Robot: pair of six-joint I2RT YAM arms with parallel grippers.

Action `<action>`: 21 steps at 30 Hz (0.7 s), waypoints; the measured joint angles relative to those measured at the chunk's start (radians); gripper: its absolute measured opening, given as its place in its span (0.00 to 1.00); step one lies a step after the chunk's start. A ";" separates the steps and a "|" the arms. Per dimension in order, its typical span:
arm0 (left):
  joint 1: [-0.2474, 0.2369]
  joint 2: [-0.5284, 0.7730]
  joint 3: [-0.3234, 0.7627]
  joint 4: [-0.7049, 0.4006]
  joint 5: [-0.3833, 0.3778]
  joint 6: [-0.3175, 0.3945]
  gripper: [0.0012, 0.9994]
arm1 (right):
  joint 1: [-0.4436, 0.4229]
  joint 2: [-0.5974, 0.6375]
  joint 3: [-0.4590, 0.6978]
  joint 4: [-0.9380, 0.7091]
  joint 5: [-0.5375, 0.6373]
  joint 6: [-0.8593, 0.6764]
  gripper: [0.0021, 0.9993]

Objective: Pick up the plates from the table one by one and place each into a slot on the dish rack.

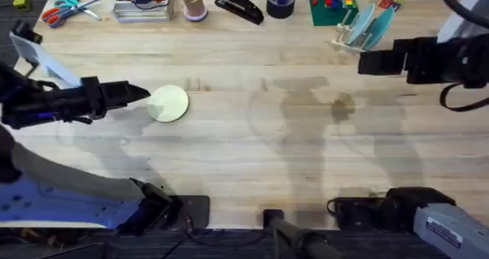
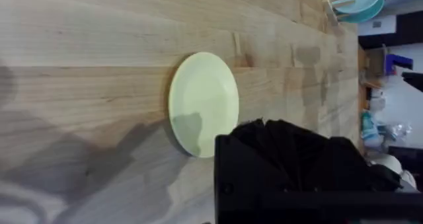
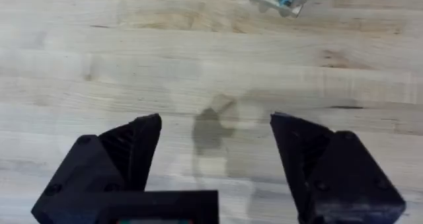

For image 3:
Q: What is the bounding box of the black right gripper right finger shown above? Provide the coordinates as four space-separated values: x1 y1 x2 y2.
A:
270 112 406 224

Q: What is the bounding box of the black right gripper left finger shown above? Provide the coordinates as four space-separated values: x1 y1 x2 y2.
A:
30 113 163 224

